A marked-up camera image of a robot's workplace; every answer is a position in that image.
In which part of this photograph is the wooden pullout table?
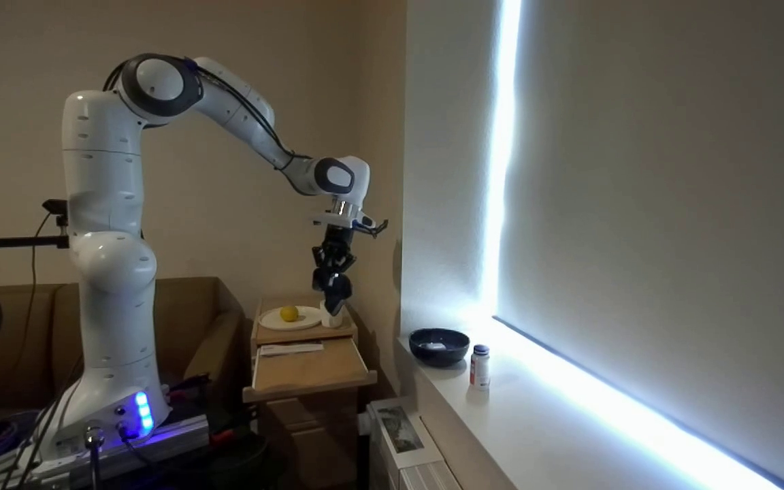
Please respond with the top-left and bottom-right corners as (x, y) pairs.
(242, 337), (378, 404)

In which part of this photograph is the white plate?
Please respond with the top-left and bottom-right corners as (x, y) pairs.
(259, 306), (325, 331)

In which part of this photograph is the white paper card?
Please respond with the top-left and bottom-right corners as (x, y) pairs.
(258, 342), (325, 357)

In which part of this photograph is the dark blue bowl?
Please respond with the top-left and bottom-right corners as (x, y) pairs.
(408, 328), (472, 369)

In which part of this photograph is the brown armchair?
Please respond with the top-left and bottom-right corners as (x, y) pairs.
(0, 276), (247, 417)

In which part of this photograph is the wooden side cabinet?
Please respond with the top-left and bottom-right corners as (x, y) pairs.
(242, 295), (379, 490)

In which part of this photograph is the picture booklet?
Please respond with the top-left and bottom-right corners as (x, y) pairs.
(377, 404), (428, 455)

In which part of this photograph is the white bottle with blue cap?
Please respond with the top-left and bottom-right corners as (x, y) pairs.
(469, 344), (491, 392)

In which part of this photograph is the white radiator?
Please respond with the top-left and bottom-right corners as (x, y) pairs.
(357, 397), (464, 490)

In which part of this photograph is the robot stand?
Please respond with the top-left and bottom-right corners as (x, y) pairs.
(0, 398), (260, 490)

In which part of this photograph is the grey window blind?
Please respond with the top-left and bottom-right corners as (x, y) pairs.
(493, 0), (784, 490)

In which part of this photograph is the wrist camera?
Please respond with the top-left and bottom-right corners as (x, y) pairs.
(310, 213), (389, 238)

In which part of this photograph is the black cable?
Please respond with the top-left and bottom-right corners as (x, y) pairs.
(11, 213), (54, 382)

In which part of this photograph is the coil of purple cable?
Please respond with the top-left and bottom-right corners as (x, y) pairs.
(0, 408), (42, 465)

